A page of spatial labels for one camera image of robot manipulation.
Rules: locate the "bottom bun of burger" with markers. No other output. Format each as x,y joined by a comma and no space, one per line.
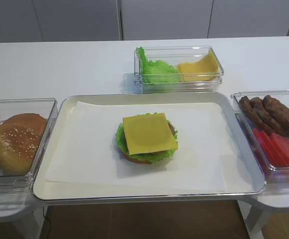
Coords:
139,159

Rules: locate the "sesame bun in container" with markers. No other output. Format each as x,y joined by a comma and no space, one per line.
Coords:
18,146

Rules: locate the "clear patty and tomato container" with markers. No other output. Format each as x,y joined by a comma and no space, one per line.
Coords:
272,174

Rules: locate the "yellow cheese slice on burger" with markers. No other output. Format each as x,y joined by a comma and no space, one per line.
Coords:
129,123

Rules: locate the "green lettuce in container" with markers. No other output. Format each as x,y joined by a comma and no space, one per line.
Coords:
156,72

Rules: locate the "green lettuce leaf on burger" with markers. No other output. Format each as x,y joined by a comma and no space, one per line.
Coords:
122,144

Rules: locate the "white parchment paper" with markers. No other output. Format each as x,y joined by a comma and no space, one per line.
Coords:
88,152

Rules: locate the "clear lettuce and cheese container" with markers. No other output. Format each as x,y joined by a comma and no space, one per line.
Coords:
174,56

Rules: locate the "plain bottom bun in container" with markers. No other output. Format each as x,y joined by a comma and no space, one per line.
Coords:
33,121

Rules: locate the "yellow cheese slices in container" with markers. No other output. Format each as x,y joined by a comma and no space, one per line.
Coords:
205,69

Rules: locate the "clear bun container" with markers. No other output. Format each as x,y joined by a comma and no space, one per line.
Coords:
47,108

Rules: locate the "red tomato slice left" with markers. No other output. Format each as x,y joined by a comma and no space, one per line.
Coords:
257,135

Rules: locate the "brown patty middle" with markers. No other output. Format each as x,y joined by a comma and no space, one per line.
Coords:
258,105

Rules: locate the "brown patty left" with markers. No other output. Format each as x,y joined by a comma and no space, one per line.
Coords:
251,114

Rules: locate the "brown patty right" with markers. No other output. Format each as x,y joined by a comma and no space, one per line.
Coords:
277,110

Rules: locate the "white metal tray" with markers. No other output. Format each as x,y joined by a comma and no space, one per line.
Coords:
246,178

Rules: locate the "red tomato slice middle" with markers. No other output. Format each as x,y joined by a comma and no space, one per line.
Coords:
274,156

